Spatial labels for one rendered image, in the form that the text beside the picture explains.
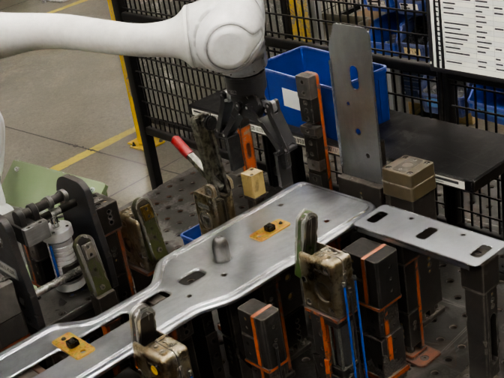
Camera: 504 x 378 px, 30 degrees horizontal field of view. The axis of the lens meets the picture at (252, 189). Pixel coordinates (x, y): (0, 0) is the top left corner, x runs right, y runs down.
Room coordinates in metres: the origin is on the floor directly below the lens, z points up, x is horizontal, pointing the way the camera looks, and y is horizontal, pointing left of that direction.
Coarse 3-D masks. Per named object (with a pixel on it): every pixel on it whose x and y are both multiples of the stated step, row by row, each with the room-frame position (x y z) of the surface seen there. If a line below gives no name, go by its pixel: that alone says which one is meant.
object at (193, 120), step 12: (192, 120) 1.75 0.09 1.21; (204, 120) 1.73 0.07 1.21; (216, 120) 1.74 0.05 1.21; (204, 132) 1.75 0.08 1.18; (204, 144) 1.74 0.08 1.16; (216, 144) 1.75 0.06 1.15; (204, 156) 1.73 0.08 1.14; (216, 156) 1.75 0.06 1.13; (204, 168) 1.74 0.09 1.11; (216, 168) 1.75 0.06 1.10; (228, 192) 1.74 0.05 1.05
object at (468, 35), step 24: (432, 0) 1.97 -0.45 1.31; (456, 0) 1.92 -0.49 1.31; (480, 0) 1.87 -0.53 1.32; (432, 24) 1.97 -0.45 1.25; (456, 24) 1.92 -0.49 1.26; (480, 24) 1.88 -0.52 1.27; (432, 48) 1.98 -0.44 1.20; (456, 48) 1.93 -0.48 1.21; (480, 48) 1.88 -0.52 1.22; (456, 72) 1.93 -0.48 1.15; (480, 72) 1.88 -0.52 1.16
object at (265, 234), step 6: (276, 222) 1.66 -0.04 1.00; (288, 222) 1.65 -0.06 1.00; (264, 228) 1.63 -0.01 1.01; (270, 228) 1.62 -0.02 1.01; (276, 228) 1.63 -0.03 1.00; (282, 228) 1.63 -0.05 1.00; (252, 234) 1.62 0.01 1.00; (258, 234) 1.62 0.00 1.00; (264, 234) 1.62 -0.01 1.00; (270, 234) 1.61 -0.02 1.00; (258, 240) 1.60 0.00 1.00; (264, 240) 1.60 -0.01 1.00
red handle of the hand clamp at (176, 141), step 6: (174, 138) 1.83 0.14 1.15; (180, 138) 1.83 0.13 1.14; (174, 144) 1.82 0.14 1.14; (180, 144) 1.81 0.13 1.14; (186, 144) 1.82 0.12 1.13; (180, 150) 1.81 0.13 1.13; (186, 150) 1.80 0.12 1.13; (192, 150) 1.81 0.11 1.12; (186, 156) 1.80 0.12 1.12; (192, 156) 1.79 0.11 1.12; (192, 162) 1.79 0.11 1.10; (198, 162) 1.78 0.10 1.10; (198, 168) 1.77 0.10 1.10; (204, 174) 1.76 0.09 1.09; (216, 180) 1.75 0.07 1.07; (222, 186) 1.74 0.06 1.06
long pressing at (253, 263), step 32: (288, 192) 1.79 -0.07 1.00; (320, 192) 1.76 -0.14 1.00; (224, 224) 1.68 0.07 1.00; (256, 224) 1.67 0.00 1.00; (320, 224) 1.62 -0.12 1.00; (352, 224) 1.61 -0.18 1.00; (192, 256) 1.58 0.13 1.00; (256, 256) 1.54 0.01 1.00; (288, 256) 1.52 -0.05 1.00; (160, 288) 1.48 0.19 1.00; (192, 288) 1.46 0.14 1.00; (224, 288) 1.45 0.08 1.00; (256, 288) 1.44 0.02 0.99; (96, 320) 1.41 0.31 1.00; (128, 320) 1.39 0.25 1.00; (160, 320) 1.37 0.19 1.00; (0, 352) 1.35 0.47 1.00; (32, 352) 1.34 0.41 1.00; (64, 352) 1.33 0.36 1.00; (96, 352) 1.31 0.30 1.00; (128, 352) 1.30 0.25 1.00
